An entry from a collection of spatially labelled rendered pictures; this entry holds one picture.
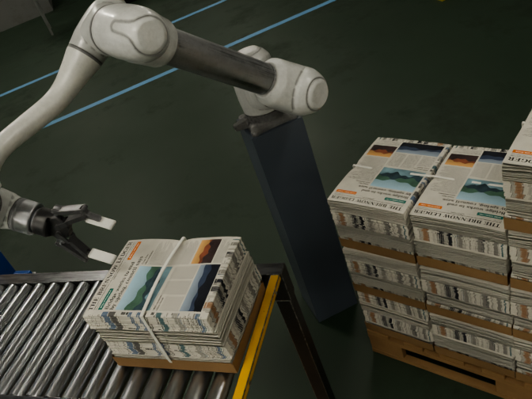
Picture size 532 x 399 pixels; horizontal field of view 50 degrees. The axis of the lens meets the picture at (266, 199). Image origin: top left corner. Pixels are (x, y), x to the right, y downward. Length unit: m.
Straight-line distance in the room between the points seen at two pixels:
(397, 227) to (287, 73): 0.59
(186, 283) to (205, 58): 0.61
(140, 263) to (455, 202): 0.94
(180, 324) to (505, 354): 1.15
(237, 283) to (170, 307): 0.19
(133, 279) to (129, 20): 0.67
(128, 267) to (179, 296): 0.23
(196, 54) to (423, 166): 0.84
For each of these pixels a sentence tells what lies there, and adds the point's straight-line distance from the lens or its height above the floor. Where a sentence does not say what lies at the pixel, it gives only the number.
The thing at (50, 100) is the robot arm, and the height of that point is 1.49.
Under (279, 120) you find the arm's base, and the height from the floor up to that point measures 1.02.
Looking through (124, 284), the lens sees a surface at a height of 1.03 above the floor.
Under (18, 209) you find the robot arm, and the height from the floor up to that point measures 1.30.
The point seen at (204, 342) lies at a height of 0.93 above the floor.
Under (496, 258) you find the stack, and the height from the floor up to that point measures 0.71.
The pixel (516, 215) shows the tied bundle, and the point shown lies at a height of 0.89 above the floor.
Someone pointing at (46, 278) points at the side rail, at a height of 0.80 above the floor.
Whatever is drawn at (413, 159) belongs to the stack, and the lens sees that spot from 2.01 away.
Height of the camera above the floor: 1.98
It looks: 35 degrees down
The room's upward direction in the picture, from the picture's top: 21 degrees counter-clockwise
